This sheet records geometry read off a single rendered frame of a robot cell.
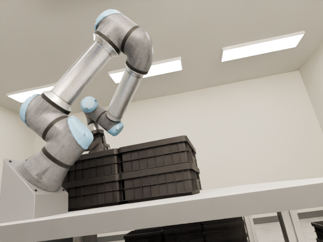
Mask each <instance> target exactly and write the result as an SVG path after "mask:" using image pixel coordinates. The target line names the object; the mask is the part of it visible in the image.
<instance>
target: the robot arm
mask: <svg viewBox="0 0 323 242"><path fill-rule="evenodd" d="M94 30H95V33H94V34H93V38H94V40H93V42H92V43H91V44H90V45H89V46H88V48H87V49H86V50H85V51H84V52H83V53H82V54H81V56H80V57H79V58H78V59H77V60H76V61H75V63H74V64H73V65H72V66H71V67H70V68H69V70H68V71H67V72H66V73H65V74H64V75H63V77H62V78H61V79H60V80H59V81H58V82H57V83H56V85H55V86H54V87H53V88H52V89H51V90H49V91H43V92H42V93H41V94H33V95H32V96H29V97H28V98H27V99H26V100H25V101H24V102H23V104H22V105H21V108H20V118H21V120H22V121H23V122H24V123H25V124H26V126H27V127H28V128H30V129H32V130H33V131H34V132H35V133H36V134H37V135H38V136H40V137H41V138H42V139H43V140H44V141H45V142H46V144H45V145H44V147H43V148H42V149H41V150H40V151H38V152H37V153H35V154H34V155H32V156H31V157H29V158H27V159H26V160H24V161H23V162H22V164H21V165H20V166H19V171H20V173H21V174H22V176H23V177H24V178H25V179H26V180H27V181H29V182H30V183H31V184H33V185H34V186H36V187H37V188H39V189H42V190H44V191H48V192H56V191H58V190H59V189H60V187H61V186H62V184H63V181H64V179H65V177H66V175H67V172H68V170H69V169H70V167H71V166H72V165H73V164H74V163H75V162H76V161H77V160H78V158H79V157H80V156H81V155H82V154H83V153H84V152H86V151H89V152H88V153H93V152H98V151H103V150H108V149H109V148H110V145H109V144H107V143H106V139H105V135H104V130H106V131H107V132H108V133H109V134H111V135H112V136H117V135H118V134H119V133H120V132H121V131H122V129H123V128H124V124H123V123H122V122H121V120H122V118H123V116H124V114H125V112H126V110H127V108H128V106H129V104H130V102H131V100H132V98H133V96H134V94H135V92H136V90H137V88H138V86H139V84H140V82H141V80H142V78H143V76H144V75H147V74H148V72H149V70H150V68H151V65H152V61H153V43H152V40H151V37H150V35H149V34H148V32H147V31H146V30H145V29H144V28H142V27H140V26H139V25H137V24H136V23H134V22H133V21H132V20H130V19H129V18H127V17H126V16H125V15H124V14H123V13H120V12H119V11H117V10H114V9H109V10H106V11H104V12H103V13H101V14H100V15H99V16H98V18H97V19H96V23H95V24H94ZM121 52H122V53H123V54H125V55H126V56H127V60H126V62H125V64H126V69H125V71H124V74H123V76H122V78H121V80H120V83H119V85H118V87H117V89H116V92H115V94H114V96H113V99H112V101H111V103H110V106H109V108H108V110H105V109H104V108H103V107H102V106H101V105H99V104H98V102H97V100H96V99H95V98H94V97H85V98H84V99H82V101H81V109H82V111H83V112H84V114H85V116H86V118H87V126H88V128H87V127H86V126H85V125H84V124H83V123H82V122H81V121H80V120H79V119H78V118H76V117H75V116H70V117H68V115H69V113H70V112H71V111H72V110H71V105H72V103H73V102H74V101H75V100H76V99H77V98H78V96H79V95H80V94H81V93H82V92H83V90H84V89H85V88H86V87H87V86H88V85H89V83H90V82H91V81H92V80H93V79H94V77H95V76H96V75H97V74H98V73H99V72H100V70H101V69H102V68H103V67H104V66H105V64H106V63H107V62H108V61H109V60H110V59H111V57H118V56H119V54H120V53H121Z"/></svg>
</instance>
